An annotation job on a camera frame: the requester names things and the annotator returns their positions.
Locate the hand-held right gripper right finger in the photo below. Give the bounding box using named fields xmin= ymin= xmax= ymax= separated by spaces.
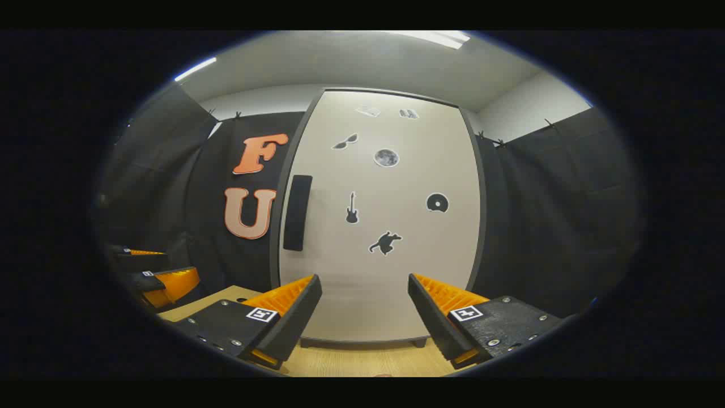
xmin=408 ymin=273 xmax=564 ymax=370

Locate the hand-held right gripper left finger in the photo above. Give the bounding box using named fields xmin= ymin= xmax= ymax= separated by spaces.
xmin=170 ymin=274 xmax=323 ymax=372

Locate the grey cabinet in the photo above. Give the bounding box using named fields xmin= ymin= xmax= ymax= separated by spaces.
xmin=269 ymin=88 xmax=488 ymax=349

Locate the white cabinet door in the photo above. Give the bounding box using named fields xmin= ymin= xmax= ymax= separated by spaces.
xmin=278 ymin=90 xmax=487 ymax=343

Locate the black backdrop cloth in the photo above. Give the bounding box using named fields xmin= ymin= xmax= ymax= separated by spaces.
xmin=96 ymin=84 xmax=646 ymax=318

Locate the ceiling light strip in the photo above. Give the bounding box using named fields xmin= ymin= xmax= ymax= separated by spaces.
xmin=173 ymin=57 xmax=218 ymax=83

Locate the ceiling light panel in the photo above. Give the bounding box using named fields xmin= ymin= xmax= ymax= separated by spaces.
xmin=391 ymin=31 xmax=471 ymax=50

